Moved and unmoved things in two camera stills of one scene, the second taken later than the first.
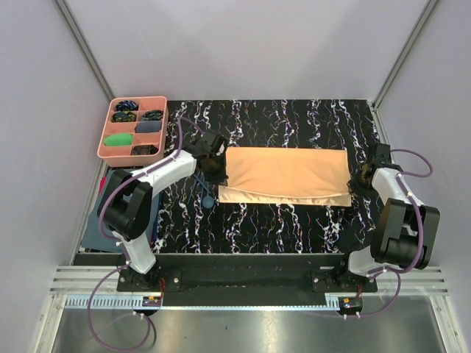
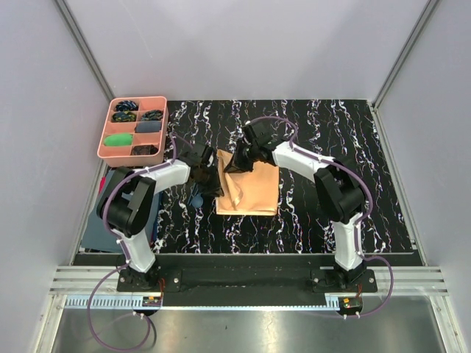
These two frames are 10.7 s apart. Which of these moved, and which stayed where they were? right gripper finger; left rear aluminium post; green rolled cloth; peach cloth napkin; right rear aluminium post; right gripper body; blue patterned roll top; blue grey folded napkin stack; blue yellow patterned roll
Moved: right gripper finger; peach cloth napkin; right gripper body
Stayed: left rear aluminium post; blue patterned roll top; blue grey folded napkin stack; green rolled cloth; right rear aluminium post; blue yellow patterned roll
